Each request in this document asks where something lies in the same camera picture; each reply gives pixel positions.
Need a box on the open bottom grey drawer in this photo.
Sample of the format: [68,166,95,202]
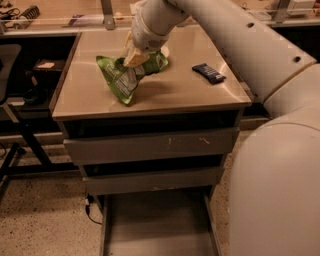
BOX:
[99,189,222,256]

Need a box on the middle grey drawer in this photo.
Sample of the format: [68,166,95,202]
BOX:
[80,165,224,195]

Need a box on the grey drawer cabinet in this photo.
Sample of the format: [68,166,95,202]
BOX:
[49,26,254,256]

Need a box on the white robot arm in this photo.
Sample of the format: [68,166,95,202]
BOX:
[131,0,320,256]

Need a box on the white bowl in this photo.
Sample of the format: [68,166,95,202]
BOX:
[161,46,170,58]

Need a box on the black power cable on floor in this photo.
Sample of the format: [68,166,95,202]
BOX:
[84,196,103,226]

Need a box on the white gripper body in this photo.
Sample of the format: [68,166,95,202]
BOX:
[132,3,170,52]

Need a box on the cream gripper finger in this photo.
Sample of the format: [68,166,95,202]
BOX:
[123,47,149,67]
[123,31,134,56]

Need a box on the black coiled tool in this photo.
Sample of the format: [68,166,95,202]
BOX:
[13,5,40,29]

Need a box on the black box under bench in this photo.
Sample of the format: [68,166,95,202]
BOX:
[32,59,65,88]

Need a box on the white device on bench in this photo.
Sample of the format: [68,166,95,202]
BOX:
[287,0,316,16]

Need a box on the dark blue snack bar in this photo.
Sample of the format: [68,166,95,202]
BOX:
[192,63,226,85]

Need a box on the top grey drawer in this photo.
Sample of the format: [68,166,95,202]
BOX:
[64,128,239,165]

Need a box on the green rice chip bag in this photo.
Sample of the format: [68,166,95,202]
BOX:
[96,51,168,105]

